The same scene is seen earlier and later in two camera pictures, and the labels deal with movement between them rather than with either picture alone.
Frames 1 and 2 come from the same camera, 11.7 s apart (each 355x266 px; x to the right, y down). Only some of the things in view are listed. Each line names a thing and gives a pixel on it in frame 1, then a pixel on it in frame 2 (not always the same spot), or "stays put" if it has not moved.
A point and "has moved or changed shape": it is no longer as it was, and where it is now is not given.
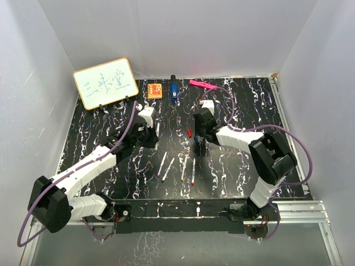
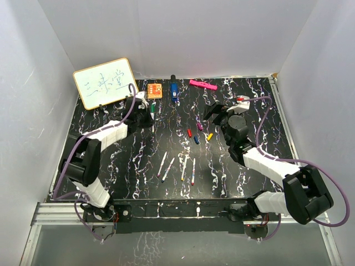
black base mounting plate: [187, 215] stays put
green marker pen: [157, 130] has moved or changed shape
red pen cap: [189, 132] stays put
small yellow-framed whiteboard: [105, 83] stays put
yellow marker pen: [184, 169] stays put
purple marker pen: [158, 175] stays put
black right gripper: [198, 133] -> [216, 109]
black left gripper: [153, 138] -> [148, 123]
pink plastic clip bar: [201, 84] stays put
